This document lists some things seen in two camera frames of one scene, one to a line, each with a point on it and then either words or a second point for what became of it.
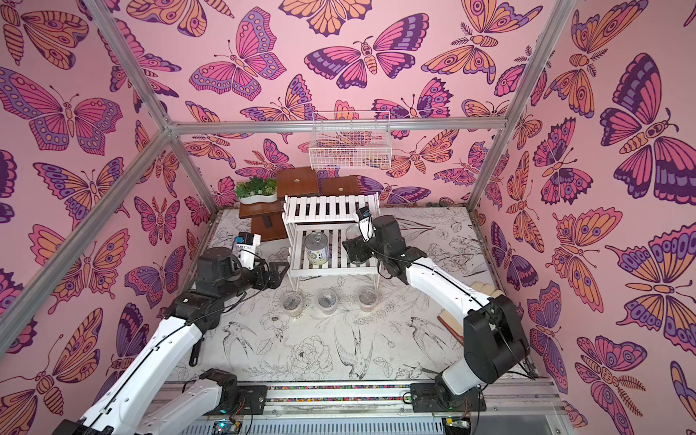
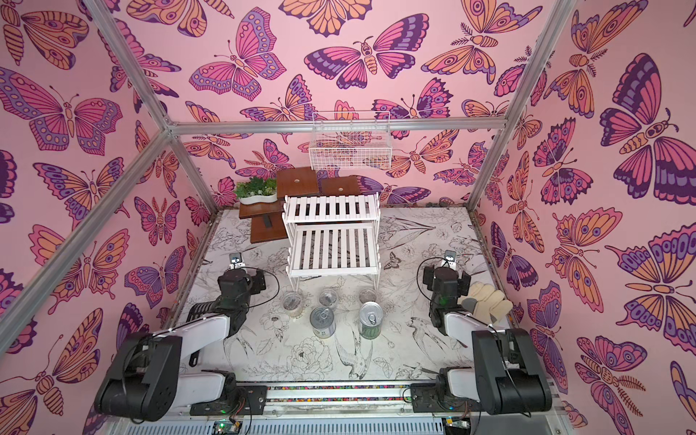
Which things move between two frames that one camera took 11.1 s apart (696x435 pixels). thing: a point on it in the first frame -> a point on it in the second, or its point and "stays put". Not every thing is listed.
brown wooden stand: [267, 219] stays put
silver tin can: [317, 247] -> [323, 322]
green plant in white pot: [256, 190] stays put
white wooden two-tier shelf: [315, 227] stays put
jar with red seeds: [368, 299] stays put
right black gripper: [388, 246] -> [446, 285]
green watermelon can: [352, 231] -> [371, 316]
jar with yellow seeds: [292, 304] stays put
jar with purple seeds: [328, 301] stays put
